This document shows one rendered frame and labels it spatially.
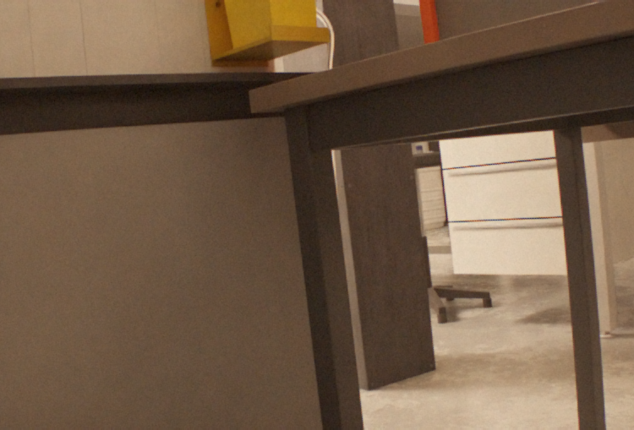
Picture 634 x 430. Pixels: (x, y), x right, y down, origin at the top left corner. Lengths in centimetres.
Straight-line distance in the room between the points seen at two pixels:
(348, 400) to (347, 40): 125
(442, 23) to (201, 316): 55
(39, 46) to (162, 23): 18
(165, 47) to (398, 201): 119
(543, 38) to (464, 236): 197
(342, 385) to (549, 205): 154
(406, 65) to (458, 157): 183
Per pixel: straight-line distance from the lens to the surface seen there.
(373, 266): 208
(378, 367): 212
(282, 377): 113
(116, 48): 102
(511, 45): 74
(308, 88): 93
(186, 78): 99
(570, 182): 150
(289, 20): 103
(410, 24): 299
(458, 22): 117
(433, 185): 671
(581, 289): 152
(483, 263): 263
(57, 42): 99
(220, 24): 111
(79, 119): 98
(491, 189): 257
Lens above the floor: 59
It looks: 2 degrees down
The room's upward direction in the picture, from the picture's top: 7 degrees counter-clockwise
